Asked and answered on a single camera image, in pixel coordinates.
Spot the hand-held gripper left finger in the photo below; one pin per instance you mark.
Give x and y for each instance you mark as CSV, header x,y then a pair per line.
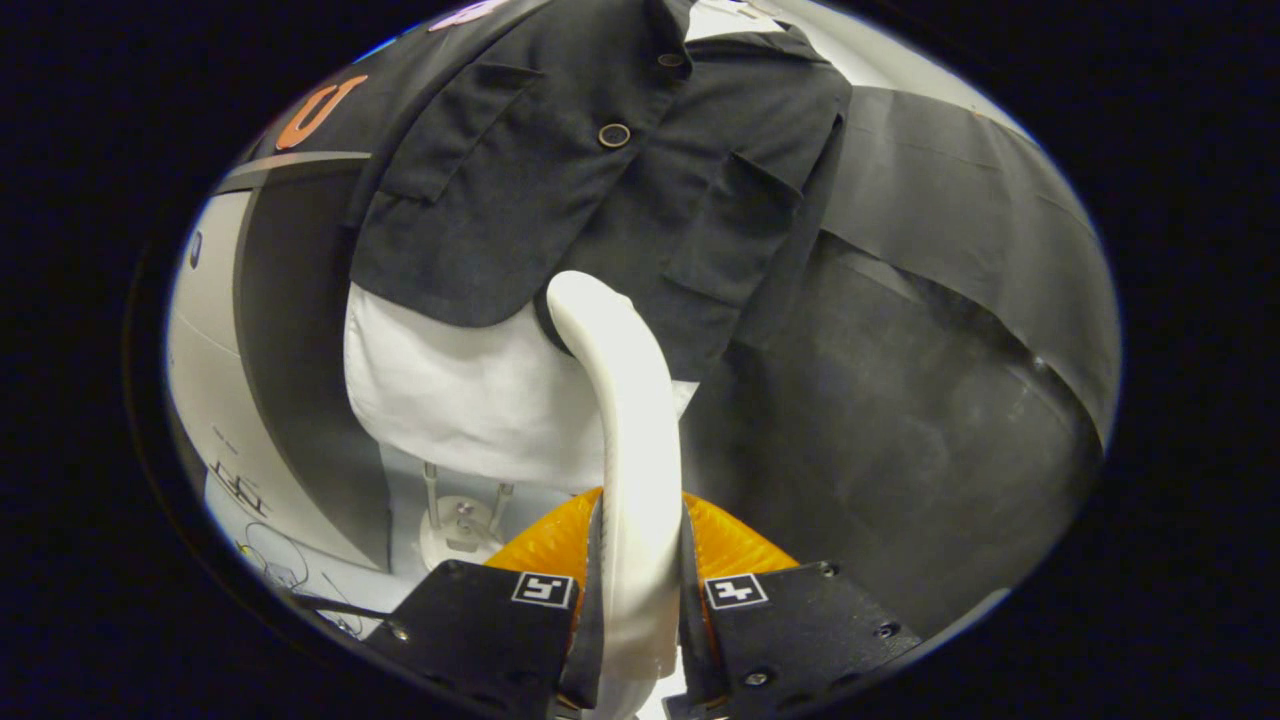
x,y
480,630

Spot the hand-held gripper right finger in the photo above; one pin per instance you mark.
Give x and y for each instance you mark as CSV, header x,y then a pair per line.
x,y
800,630

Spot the white garment steamer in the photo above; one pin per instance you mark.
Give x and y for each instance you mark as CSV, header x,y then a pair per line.
x,y
640,450

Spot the black blazer jacket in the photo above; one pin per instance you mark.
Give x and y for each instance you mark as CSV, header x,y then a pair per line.
x,y
560,200

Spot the white mannequin stand base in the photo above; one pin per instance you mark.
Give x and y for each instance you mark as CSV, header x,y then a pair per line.
x,y
462,530

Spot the white mannequin torso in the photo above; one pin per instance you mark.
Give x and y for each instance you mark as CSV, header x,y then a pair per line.
x,y
470,390

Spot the black backdrop cloth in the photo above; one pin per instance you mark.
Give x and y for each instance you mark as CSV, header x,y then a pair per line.
x,y
900,400

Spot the grey cabinet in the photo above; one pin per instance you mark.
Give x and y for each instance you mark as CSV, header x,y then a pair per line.
x,y
270,350

